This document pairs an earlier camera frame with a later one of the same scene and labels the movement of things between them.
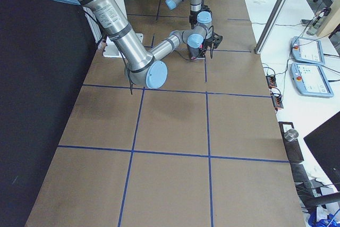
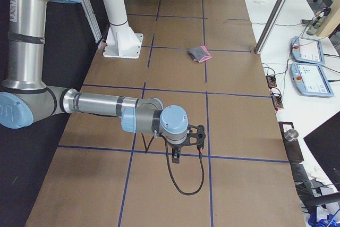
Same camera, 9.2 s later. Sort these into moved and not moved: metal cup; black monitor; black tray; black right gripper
Moved: black right gripper
Not moved: black tray; metal cup; black monitor
